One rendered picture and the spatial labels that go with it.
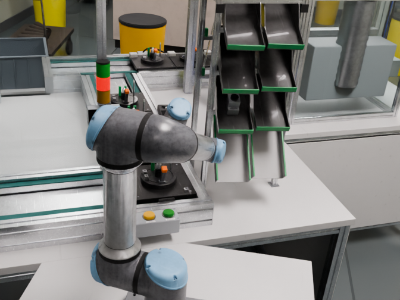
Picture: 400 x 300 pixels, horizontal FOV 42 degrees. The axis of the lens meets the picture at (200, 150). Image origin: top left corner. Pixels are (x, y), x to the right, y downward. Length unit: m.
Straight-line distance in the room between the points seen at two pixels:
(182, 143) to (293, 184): 1.17
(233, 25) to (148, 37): 3.18
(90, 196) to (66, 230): 0.22
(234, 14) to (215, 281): 0.94
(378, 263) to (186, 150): 2.36
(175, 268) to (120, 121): 0.44
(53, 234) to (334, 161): 1.68
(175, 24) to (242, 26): 4.44
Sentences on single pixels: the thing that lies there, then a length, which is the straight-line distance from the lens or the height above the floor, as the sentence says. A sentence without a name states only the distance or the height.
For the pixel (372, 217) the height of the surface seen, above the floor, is 0.23.
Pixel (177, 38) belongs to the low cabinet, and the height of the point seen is 0.21.
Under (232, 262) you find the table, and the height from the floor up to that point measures 0.86.
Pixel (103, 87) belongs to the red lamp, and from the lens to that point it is 1.93.
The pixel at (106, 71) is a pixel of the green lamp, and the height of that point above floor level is 1.39.
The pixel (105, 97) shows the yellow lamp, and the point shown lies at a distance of 1.95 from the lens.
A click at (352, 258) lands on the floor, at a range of 3.42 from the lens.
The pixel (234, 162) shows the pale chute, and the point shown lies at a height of 1.05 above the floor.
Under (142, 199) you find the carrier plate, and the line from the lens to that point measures 1.93.
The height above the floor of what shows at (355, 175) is 0.55.
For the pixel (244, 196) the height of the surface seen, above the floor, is 0.86.
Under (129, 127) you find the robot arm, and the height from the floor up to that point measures 1.52.
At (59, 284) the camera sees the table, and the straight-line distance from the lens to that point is 1.77.
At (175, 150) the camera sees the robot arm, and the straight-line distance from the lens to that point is 1.22.
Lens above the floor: 2.06
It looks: 29 degrees down
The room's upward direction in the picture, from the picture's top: 5 degrees clockwise
